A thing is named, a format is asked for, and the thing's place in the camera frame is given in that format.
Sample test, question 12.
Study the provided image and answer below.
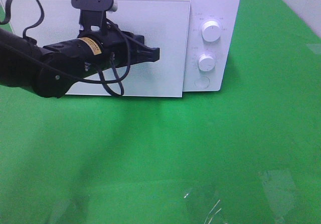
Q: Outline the clear tape right patch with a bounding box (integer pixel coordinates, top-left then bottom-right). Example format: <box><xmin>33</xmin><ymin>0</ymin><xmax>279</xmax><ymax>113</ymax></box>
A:
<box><xmin>259</xmin><ymin>169</ymin><xmax>296</xmax><ymax>217</ymax></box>

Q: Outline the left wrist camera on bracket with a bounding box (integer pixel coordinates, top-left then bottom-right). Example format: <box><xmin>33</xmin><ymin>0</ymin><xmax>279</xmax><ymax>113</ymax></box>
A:
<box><xmin>71</xmin><ymin>0</ymin><xmax>118</xmax><ymax>38</ymax></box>

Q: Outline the upper white power knob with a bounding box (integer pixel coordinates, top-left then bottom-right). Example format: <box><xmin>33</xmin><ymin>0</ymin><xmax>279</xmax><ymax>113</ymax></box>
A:
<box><xmin>201</xmin><ymin>19</ymin><xmax>222</xmax><ymax>42</ymax></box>

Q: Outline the clear tape patch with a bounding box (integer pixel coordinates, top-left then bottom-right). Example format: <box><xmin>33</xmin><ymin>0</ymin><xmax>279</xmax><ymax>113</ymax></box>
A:
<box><xmin>306</xmin><ymin>43</ymin><xmax>321</xmax><ymax>55</ymax></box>
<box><xmin>259</xmin><ymin>169</ymin><xmax>296</xmax><ymax>217</ymax></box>
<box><xmin>183</xmin><ymin>183</ymin><xmax>228</xmax><ymax>223</ymax></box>

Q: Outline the clear tape front patch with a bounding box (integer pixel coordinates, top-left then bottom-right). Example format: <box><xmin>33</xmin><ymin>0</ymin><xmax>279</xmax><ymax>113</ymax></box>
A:
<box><xmin>183</xmin><ymin>183</ymin><xmax>228</xmax><ymax>223</ymax></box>

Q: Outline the white microwave oven body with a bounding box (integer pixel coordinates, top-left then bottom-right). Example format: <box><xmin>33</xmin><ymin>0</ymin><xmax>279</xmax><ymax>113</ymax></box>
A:
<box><xmin>4</xmin><ymin>0</ymin><xmax>241</xmax><ymax>92</ymax></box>

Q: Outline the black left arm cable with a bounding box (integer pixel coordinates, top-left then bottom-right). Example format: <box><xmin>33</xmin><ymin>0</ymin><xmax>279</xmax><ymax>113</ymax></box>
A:
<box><xmin>0</xmin><ymin>0</ymin><xmax>146</xmax><ymax>97</ymax></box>

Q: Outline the white microwave door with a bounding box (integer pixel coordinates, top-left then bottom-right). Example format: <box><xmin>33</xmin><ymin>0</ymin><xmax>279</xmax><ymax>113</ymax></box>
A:
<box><xmin>1</xmin><ymin>0</ymin><xmax>190</xmax><ymax>98</ymax></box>

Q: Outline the lower white timer knob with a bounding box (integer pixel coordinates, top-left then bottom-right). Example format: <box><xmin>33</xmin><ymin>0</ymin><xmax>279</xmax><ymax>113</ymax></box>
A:
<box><xmin>198</xmin><ymin>54</ymin><xmax>216</xmax><ymax>72</ymax></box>

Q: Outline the clear tape far patch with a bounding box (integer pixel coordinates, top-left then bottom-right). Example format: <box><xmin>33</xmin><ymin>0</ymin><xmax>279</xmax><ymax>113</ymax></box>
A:
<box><xmin>306</xmin><ymin>43</ymin><xmax>321</xmax><ymax>55</ymax></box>

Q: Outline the round door release button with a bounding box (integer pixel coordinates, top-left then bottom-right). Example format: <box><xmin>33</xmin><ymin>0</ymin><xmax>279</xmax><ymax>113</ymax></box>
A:
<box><xmin>194</xmin><ymin>76</ymin><xmax>210</xmax><ymax>89</ymax></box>

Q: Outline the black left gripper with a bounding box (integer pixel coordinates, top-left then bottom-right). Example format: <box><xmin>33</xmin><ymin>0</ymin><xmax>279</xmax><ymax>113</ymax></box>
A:
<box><xmin>42</xmin><ymin>29</ymin><xmax>160</xmax><ymax>77</ymax></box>

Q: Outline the green table cloth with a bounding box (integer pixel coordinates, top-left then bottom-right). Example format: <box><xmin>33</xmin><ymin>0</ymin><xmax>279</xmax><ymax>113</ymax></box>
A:
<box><xmin>1</xmin><ymin>0</ymin><xmax>320</xmax><ymax>223</ymax></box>

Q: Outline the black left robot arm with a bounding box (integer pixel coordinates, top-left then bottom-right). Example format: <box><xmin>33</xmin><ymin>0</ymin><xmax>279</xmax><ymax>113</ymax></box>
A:
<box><xmin>1</xmin><ymin>29</ymin><xmax>160</xmax><ymax>98</ymax></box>

